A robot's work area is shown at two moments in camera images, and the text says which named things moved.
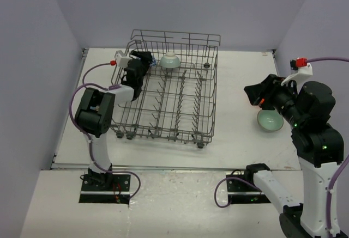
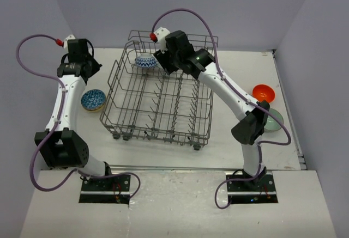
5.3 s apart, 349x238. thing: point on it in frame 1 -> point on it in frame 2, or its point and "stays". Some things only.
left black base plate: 103,188 stays
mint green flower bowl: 270,120 stays
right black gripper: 266,89 -> 163,60
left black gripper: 145,59 -> 96,67
